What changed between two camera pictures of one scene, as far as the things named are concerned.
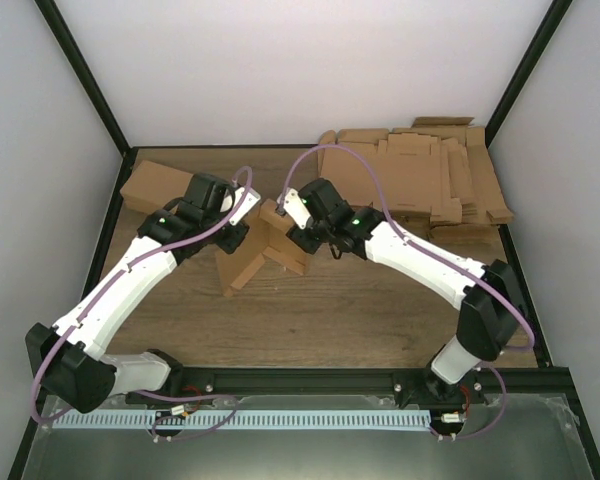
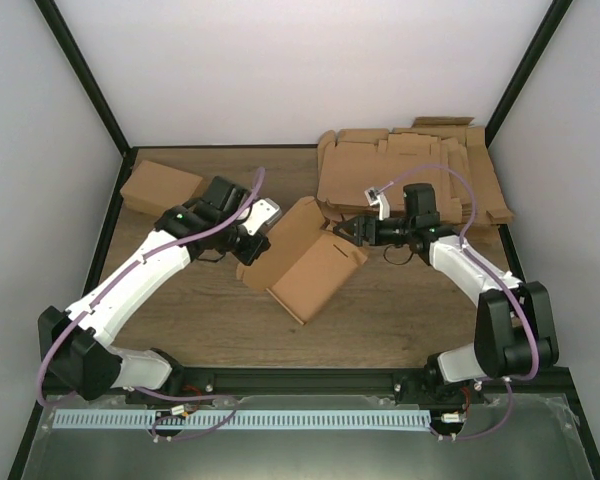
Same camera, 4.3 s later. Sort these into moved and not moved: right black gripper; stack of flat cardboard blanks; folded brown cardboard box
Moved: right black gripper
Not moved: stack of flat cardboard blanks; folded brown cardboard box
